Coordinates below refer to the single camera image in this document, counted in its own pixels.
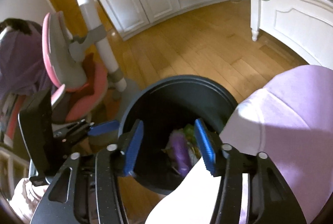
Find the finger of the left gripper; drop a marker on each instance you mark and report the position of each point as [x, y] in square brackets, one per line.
[103, 128]

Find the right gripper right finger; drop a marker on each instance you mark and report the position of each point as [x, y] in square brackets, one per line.
[223, 161]

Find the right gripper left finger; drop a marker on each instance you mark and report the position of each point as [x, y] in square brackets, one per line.
[117, 160]

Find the purple bottle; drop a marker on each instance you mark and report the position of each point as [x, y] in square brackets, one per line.
[179, 146]

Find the black trash bin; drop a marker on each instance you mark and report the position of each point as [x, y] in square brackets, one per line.
[171, 104]

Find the pink desk chair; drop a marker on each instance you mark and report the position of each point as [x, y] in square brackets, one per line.
[81, 82]

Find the purple tablecloth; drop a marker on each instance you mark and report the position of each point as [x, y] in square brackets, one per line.
[290, 119]

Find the white bed frame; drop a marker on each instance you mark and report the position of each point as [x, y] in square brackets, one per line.
[305, 26]

